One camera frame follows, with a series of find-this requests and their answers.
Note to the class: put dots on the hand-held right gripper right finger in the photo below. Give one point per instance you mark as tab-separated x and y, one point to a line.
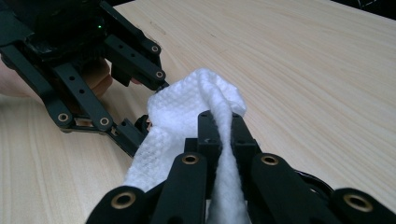
244	143

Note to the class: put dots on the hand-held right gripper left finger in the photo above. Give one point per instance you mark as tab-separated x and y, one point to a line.
210	140

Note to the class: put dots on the white wet wipe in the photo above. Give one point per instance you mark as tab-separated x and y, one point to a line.
180	105

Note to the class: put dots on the blue toy car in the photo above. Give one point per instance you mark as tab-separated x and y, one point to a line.
311	182

